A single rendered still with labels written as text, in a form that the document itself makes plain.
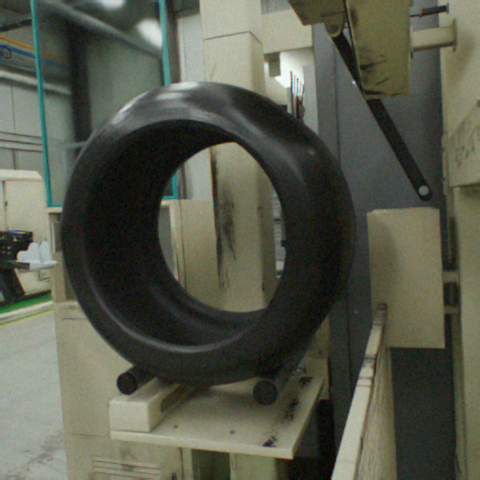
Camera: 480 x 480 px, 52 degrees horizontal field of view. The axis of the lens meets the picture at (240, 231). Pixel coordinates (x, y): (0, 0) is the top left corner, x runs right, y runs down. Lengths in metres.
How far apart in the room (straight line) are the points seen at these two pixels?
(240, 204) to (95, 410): 1.12
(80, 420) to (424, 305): 1.43
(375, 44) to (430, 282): 0.50
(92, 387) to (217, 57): 1.30
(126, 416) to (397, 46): 0.85
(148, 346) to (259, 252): 0.42
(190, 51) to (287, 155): 11.00
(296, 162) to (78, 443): 1.61
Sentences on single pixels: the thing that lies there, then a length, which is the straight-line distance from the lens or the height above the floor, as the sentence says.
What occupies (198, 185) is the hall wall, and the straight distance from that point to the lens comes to 11.18.
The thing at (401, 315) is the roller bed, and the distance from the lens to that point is 1.14.
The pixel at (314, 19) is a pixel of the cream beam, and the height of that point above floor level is 1.64.
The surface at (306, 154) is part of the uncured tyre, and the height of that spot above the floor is 1.31.
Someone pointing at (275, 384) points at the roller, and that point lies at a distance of 0.91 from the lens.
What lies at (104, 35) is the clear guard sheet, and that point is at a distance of 1.97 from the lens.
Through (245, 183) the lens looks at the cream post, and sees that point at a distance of 1.24.
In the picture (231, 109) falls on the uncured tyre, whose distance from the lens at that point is 0.86.
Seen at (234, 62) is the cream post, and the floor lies 1.59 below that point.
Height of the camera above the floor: 1.23
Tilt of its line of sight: 3 degrees down
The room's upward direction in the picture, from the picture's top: 4 degrees counter-clockwise
